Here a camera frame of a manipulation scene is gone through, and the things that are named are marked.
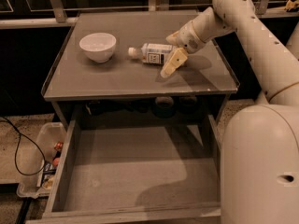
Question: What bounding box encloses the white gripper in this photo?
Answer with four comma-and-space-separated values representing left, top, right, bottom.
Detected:
160, 21, 206, 78

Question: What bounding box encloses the clear plastic bottle blue label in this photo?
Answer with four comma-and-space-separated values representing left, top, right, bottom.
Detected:
128, 43, 176, 65

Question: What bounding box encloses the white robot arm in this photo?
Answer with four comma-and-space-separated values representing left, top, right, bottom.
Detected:
161, 0, 299, 224

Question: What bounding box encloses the open grey top drawer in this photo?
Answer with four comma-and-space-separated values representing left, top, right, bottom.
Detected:
26, 116, 221, 224

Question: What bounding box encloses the red capped bottle in bin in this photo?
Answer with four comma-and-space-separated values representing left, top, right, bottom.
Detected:
54, 142, 64, 152

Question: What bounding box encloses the dark tape roll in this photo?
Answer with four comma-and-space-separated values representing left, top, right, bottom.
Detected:
178, 96, 198, 114
151, 96, 176, 119

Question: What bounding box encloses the white ceramic bowl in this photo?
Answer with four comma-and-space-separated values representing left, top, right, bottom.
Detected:
79, 33, 117, 63

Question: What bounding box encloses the grey wooden cabinet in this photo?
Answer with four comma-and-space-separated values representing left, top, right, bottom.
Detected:
42, 10, 238, 124

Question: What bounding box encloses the small box in bin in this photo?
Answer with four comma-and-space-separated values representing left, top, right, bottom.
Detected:
36, 161, 56, 188

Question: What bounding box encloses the clear plastic storage bin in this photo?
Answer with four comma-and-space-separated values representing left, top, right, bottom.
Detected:
17, 122, 66, 199

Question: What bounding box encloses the metal railing frame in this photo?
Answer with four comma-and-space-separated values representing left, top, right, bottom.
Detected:
0, 0, 299, 30

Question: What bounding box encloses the black cable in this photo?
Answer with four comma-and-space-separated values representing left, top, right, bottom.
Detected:
0, 115, 48, 176

